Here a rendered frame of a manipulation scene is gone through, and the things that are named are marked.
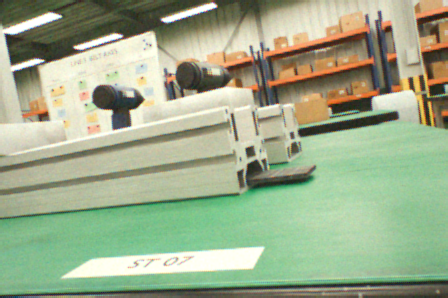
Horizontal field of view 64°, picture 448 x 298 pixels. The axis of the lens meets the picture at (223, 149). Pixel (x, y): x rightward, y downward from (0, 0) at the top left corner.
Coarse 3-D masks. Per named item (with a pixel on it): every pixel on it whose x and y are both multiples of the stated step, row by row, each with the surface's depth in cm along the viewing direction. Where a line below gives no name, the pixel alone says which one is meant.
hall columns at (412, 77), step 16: (400, 0) 535; (0, 16) 798; (400, 16) 538; (0, 32) 792; (400, 32) 540; (416, 32) 522; (0, 48) 786; (400, 48) 542; (0, 64) 779; (400, 64) 538; (416, 64) 538; (0, 80) 799; (400, 80) 549; (416, 80) 527; (0, 96) 796; (16, 96) 804; (416, 96) 529; (16, 112) 798
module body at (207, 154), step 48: (96, 144) 40; (144, 144) 39; (192, 144) 35; (240, 144) 36; (0, 192) 50; (48, 192) 44; (96, 192) 41; (144, 192) 38; (192, 192) 36; (240, 192) 34
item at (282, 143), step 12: (264, 108) 51; (276, 108) 50; (288, 108) 57; (264, 120) 53; (276, 120) 52; (288, 120) 57; (264, 132) 52; (276, 132) 51; (288, 132) 53; (264, 144) 52; (276, 144) 51; (288, 144) 52; (300, 144) 59; (276, 156) 51; (288, 156) 52
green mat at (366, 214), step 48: (336, 144) 64; (384, 144) 51; (432, 144) 43; (288, 192) 31; (336, 192) 27; (384, 192) 25; (432, 192) 23; (0, 240) 34; (48, 240) 30; (96, 240) 27; (144, 240) 24; (192, 240) 22; (240, 240) 20; (288, 240) 19; (336, 240) 17; (384, 240) 16; (432, 240) 15; (0, 288) 20; (48, 288) 18; (96, 288) 17; (144, 288) 16; (192, 288) 15
